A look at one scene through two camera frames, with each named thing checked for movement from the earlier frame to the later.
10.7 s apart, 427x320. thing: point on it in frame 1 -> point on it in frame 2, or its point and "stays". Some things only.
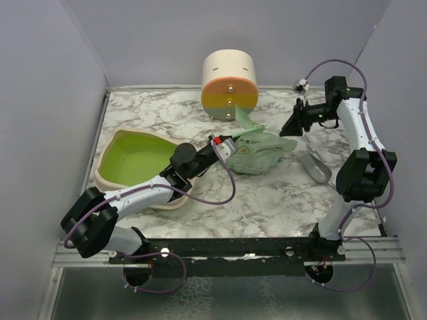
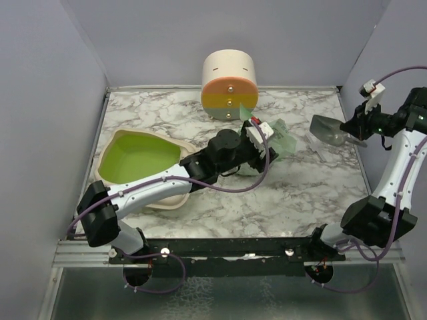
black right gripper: x=299 y=120 -> x=357 y=125
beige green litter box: x=130 y=156 stays
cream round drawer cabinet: x=229 y=79 stays
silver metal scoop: x=316 y=169 -> x=329 y=131
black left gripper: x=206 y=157 -> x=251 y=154
